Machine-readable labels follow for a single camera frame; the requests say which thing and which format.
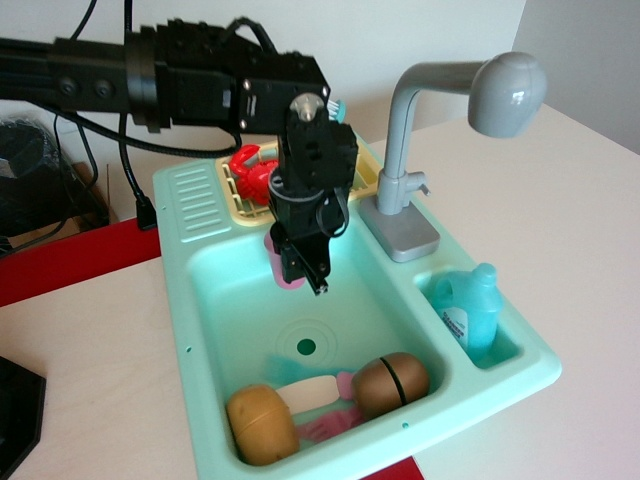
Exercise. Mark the cream toy knife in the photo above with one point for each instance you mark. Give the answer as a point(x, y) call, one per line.
point(309, 394)

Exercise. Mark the black bag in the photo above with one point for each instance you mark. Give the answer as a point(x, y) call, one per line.
point(40, 186)

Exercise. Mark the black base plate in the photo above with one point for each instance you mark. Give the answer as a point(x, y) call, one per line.
point(22, 411)

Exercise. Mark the red toy crab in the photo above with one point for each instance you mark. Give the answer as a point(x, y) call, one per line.
point(252, 174)

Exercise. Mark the mint green toy sink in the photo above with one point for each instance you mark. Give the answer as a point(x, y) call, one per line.
point(229, 317)

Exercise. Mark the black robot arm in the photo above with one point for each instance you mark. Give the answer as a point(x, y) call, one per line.
point(232, 78)

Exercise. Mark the pink plastic cup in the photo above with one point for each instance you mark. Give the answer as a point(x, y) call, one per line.
point(276, 267)

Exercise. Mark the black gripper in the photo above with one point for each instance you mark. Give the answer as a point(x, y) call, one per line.
point(306, 220)

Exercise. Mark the teal toy fork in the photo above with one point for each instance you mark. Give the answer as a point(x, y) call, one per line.
point(282, 370)

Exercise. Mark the light brown toy potato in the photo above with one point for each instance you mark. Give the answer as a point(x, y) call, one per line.
point(262, 425)

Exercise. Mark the pink toy fork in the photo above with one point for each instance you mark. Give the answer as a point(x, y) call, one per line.
point(335, 422)

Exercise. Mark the dark brown toy potato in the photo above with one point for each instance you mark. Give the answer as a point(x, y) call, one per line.
point(388, 383)

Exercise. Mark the blue toy detergent bottle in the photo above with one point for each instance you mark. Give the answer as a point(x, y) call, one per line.
point(469, 304)

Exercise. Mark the teal dish brush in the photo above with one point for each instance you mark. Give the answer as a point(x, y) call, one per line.
point(336, 110)

